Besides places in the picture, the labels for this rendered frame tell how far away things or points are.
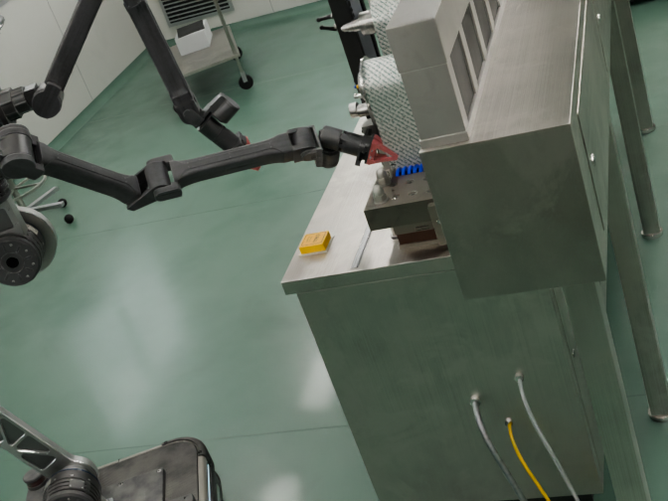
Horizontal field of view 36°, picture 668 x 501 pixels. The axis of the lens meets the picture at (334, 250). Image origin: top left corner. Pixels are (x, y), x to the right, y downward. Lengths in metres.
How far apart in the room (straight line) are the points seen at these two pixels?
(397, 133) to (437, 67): 1.00
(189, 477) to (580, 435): 1.21
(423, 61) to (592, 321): 0.60
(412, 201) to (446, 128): 0.82
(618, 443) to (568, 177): 0.63
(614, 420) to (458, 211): 0.57
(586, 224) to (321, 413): 2.10
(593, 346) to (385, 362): 0.87
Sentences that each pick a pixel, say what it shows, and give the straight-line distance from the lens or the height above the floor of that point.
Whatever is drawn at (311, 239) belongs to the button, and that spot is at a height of 0.92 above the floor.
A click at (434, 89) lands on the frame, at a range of 1.70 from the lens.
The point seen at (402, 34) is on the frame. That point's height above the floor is 1.64.
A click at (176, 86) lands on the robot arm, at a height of 1.35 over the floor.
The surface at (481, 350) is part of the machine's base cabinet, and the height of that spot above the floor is 0.61.
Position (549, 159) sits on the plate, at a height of 1.38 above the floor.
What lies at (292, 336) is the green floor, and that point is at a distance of 4.21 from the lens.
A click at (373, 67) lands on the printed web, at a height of 1.30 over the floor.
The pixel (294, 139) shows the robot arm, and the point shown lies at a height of 1.19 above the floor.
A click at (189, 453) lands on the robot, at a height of 0.24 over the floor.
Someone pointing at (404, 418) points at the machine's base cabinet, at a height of 0.42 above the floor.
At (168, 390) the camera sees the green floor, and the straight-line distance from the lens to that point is 4.23.
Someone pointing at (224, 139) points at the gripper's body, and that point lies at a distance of 2.97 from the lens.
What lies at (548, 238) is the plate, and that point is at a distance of 1.79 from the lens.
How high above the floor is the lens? 2.12
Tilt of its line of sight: 27 degrees down
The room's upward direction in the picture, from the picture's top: 20 degrees counter-clockwise
